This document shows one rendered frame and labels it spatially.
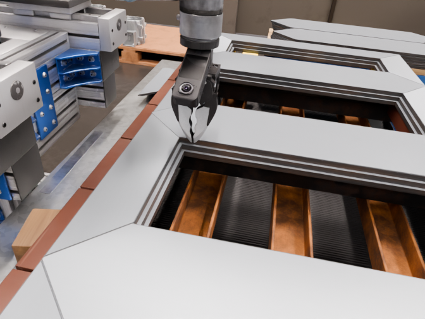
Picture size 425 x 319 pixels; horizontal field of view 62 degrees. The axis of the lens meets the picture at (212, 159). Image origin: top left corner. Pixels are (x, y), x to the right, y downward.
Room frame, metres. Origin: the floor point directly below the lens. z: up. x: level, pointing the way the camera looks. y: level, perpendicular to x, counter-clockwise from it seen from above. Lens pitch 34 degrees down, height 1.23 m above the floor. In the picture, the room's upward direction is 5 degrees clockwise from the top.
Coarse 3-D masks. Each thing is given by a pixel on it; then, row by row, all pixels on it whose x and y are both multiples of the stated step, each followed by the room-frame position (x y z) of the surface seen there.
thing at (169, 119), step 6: (168, 108) 0.77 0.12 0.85; (168, 114) 0.74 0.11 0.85; (174, 114) 0.75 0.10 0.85; (162, 120) 0.71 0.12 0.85; (168, 120) 0.71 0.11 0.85; (174, 120) 0.71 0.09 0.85; (168, 126) 0.69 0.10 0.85; (174, 126) 0.69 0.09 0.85; (174, 132) 0.66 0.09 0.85; (180, 132) 0.66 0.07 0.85
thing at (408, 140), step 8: (400, 136) 0.73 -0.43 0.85; (408, 136) 0.74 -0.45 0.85; (416, 136) 0.74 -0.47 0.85; (424, 136) 0.74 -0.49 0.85; (408, 144) 0.70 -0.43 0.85; (416, 144) 0.70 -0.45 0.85; (424, 144) 0.70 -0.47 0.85; (408, 152) 0.66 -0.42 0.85; (416, 152) 0.67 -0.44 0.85; (424, 152) 0.67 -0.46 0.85; (416, 160) 0.63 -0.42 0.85; (424, 160) 0.63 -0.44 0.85; (416, 168) 0.60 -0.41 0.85; (424, 168) 0.60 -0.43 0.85
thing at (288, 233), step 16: (288, 112) 1.17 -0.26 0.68; (288, 192) 0.70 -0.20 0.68; (304, 192) 0.68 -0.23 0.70; (272, 208) 0.62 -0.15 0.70; (288, 208) 0.64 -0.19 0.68; (304, 208) 0.63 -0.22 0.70; (272, 224) 0.54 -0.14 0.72; (288, 224) 0.59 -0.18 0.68; (304, 224) 0.58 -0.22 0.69; (272, 240) 0.49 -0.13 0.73; (288, 240) 0.54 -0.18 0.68; (304, 240) 0.54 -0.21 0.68
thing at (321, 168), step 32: (352, 64) 1.34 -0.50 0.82; (352, 96) 1.01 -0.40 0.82; (384, 96) 1.01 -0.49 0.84; (416, 128) 0.82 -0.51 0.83; (224, 160) 0.62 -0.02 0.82; (256, 160) 0.61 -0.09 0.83; (288, 160) 0.61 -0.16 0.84; (320, 160) 0.60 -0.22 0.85; (160, 192) 0.49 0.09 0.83; (416, 192) 0.56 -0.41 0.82
